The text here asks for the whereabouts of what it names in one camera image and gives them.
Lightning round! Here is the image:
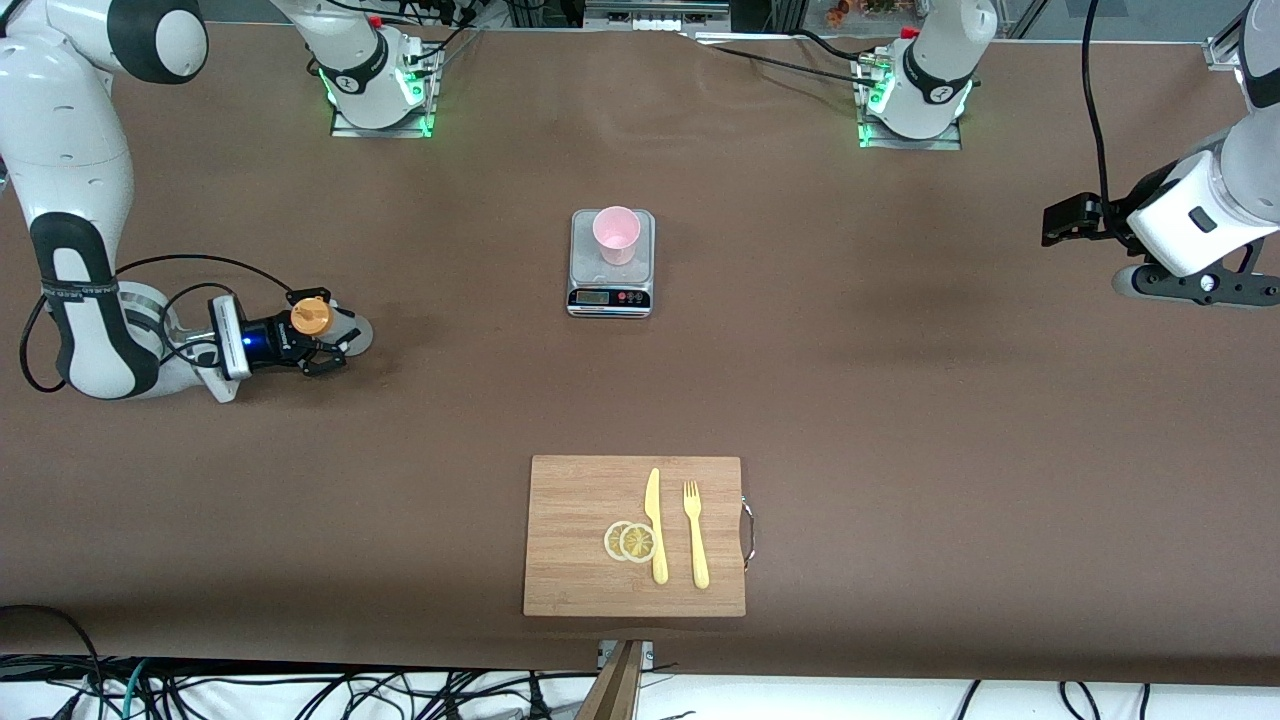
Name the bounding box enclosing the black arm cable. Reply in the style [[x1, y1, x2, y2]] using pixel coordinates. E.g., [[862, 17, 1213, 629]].
[[18, 253, 301, 393], [1082, 0, 1151, 246]]

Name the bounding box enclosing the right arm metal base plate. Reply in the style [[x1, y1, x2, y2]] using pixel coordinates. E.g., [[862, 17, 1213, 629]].
[[330, 45, 438, 139]]

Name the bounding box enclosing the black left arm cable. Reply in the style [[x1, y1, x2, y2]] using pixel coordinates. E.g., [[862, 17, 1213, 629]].
[[1082, 0, 1151, 246]]

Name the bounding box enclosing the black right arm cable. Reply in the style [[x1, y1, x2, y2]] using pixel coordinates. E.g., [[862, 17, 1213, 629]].
[[18, 253, 301, 393]]

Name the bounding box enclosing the silver digital kitchen scale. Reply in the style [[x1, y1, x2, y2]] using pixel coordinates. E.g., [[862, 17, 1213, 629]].
[[566, 208, 657, 320]]

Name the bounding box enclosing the pink plastic cup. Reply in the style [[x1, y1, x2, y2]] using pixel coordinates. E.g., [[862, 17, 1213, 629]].
[[592, 205, 642, 267]]

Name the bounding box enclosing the teal floor cable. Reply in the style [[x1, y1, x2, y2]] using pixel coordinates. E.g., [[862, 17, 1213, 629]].
[[120, 658, 153, 720]]

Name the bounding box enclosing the black looped floor cable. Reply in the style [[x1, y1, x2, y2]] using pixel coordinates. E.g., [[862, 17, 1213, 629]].
[[0, 604, 106, 691]]

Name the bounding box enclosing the black cable on table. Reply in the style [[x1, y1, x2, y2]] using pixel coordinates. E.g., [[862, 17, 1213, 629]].
[[690, 38, 881, 89]]

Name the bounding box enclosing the yellow plastic knife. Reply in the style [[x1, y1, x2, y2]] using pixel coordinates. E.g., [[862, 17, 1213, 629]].
[[644, 467, 670, 586]]

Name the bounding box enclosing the wooden post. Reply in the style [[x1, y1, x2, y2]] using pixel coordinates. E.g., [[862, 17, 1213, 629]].
[[575, 640, 646, 720]]

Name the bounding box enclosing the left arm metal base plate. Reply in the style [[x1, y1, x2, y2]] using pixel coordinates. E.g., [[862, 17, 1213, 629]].
[[855, 55, 963, 151]]

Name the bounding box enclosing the yellow plastic fork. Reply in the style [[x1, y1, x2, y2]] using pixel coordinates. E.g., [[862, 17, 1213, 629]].
[[682, 480, 711, 590]]

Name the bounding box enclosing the translucent sauce bottle orange cap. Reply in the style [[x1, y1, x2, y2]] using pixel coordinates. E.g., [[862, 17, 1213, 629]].
[[289, 297, 375, 357]]

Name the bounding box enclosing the wooden cutting board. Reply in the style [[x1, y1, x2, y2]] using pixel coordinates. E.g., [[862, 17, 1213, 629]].
[[522, 455, 747, 618]]

